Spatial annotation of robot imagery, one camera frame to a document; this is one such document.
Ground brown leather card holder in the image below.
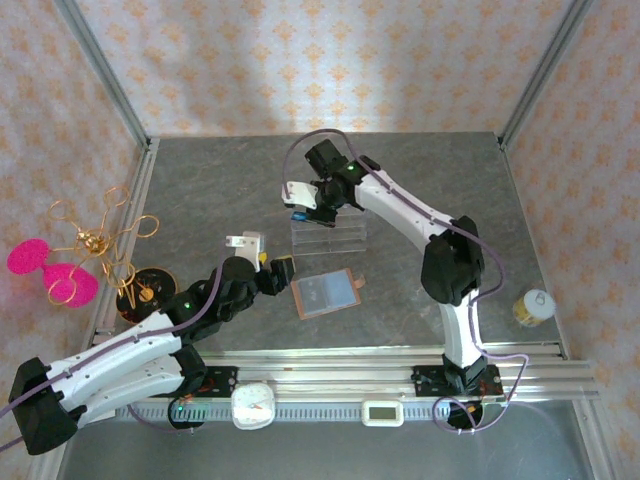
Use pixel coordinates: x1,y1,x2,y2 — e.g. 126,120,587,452
289,268,366,321

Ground clear acrylic card stand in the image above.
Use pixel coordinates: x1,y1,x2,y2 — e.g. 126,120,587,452
289,204,369,257

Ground light blue credit card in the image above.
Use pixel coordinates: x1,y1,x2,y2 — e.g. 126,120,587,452
324,277,357,309

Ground black round base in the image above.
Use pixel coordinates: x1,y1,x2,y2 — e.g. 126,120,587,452
115,267,179,325

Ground white analog clock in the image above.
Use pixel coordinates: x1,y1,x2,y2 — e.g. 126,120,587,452
230,380,277,430

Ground large pink fuzzy disc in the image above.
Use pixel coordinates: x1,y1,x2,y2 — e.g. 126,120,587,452
42,263,100,309

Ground white digital timer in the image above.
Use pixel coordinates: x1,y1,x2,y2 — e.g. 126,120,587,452
361,399,405,428

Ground small pink fuzzy disc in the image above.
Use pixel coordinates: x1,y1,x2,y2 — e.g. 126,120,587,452
7,238,51,276

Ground yellow tin can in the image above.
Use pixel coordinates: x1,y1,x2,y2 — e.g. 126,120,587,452
512,288,558,329

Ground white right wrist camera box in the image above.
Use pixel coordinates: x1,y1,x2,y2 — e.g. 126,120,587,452
281,180,319,209

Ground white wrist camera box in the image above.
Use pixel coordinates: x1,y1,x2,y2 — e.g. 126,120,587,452
281,180,319,209
224,231,265,274

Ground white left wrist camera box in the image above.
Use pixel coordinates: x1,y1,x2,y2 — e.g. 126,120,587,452
224,231,265,274

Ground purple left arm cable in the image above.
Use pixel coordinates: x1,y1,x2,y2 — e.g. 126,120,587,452
0,249,231,451

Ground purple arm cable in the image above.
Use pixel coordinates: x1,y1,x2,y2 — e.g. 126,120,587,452
281,128,531,436
0,249,231,451

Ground aluminium front rail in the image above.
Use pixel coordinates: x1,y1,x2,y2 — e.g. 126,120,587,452
89,342,599,401

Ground grey slotted cable duct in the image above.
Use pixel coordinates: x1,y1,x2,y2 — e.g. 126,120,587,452
114,402,484,421

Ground aluminium side rail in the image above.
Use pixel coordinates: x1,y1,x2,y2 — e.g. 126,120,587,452
92,137,161,336

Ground gold wire ornament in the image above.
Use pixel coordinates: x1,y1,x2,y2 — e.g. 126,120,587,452
47,186,161,307

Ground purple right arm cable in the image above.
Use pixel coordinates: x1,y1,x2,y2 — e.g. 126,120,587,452
281,128,531,436

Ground aluminium corner post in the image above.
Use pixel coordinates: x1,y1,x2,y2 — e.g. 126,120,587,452
53,0,154,151
497,0,599,151

